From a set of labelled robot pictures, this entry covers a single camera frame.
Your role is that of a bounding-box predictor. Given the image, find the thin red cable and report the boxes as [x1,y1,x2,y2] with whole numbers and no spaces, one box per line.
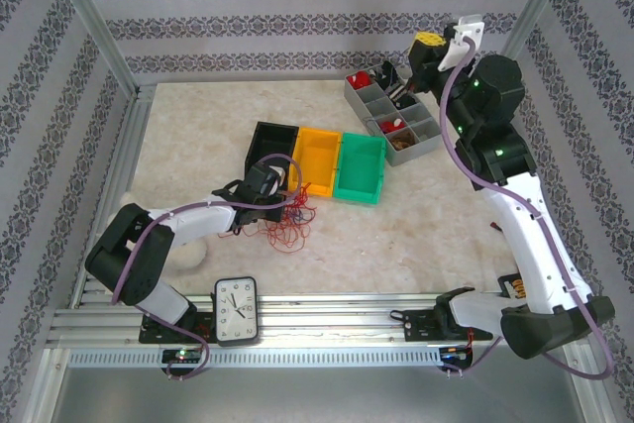
[232,182,318,252]

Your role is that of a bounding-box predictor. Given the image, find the black item in organizer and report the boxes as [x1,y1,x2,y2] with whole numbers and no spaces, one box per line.
[373,60,403,92]

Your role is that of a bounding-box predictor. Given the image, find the grey compartment organizer tray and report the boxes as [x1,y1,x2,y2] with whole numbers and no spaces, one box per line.
[344,70,441,167]

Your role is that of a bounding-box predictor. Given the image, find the red and white item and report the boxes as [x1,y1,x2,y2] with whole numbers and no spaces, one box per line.
[378,115,407,135]

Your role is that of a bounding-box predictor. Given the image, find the brown item in organizer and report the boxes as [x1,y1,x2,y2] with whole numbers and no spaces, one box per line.
[388,129,420,151]

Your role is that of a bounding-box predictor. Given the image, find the yellow plastic bin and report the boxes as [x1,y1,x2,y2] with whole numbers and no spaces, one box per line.
[288,126,344,199]

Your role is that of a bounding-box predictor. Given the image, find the black plastic bin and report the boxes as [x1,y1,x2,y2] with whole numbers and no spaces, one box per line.
[245,120,301,182]

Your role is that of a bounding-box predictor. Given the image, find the green plastic bin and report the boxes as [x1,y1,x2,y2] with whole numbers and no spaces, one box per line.
[332,132,388,207]

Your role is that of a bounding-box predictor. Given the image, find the white plush toy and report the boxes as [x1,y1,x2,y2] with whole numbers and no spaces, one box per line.
[118,189,208,274]

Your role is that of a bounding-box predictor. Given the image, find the black rectangular analog clock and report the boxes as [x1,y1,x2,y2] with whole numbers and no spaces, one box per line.
[213,275,263,348]

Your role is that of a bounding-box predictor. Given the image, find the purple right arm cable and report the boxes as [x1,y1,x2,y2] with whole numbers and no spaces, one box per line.
[439,36,616,382]

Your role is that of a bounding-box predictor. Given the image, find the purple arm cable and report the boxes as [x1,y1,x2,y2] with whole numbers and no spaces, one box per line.
[111,154,304,382]
[439,36,616,382]

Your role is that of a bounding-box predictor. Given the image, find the aluminium frame post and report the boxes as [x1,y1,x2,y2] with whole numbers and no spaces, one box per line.
[39,0,141,97]
[499,0,581,60]

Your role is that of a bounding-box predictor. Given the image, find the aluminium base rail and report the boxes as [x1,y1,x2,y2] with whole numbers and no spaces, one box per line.
[47,291,588,349]

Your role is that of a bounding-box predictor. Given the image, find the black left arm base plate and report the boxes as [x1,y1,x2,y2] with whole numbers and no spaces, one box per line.
[138,311,219,345]

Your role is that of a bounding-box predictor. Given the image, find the grey slotted cable duct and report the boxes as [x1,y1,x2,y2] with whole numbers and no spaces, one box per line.
[66,347,445,370]

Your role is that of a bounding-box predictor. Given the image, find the aluminium side rail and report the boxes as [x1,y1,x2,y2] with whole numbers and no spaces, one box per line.
[73,85,158,305]

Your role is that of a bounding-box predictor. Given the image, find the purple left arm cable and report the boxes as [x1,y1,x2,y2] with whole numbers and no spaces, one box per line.
[111,154,304,382]

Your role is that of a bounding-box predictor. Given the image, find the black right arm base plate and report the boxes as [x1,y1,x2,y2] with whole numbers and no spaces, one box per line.
[399,307,492,346]

